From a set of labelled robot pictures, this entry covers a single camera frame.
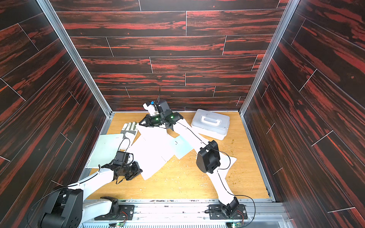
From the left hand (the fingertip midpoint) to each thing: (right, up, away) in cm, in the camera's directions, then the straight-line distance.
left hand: (144, 170), depth 89 cm
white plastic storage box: (+45, +29, +9) cm, 54 cm away
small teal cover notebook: (+24, +13, +8) cm, 29 cm away
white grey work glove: (-17, +24, +19) cm, 35 cm away
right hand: (0, +30, -7) cm, 31 cm away
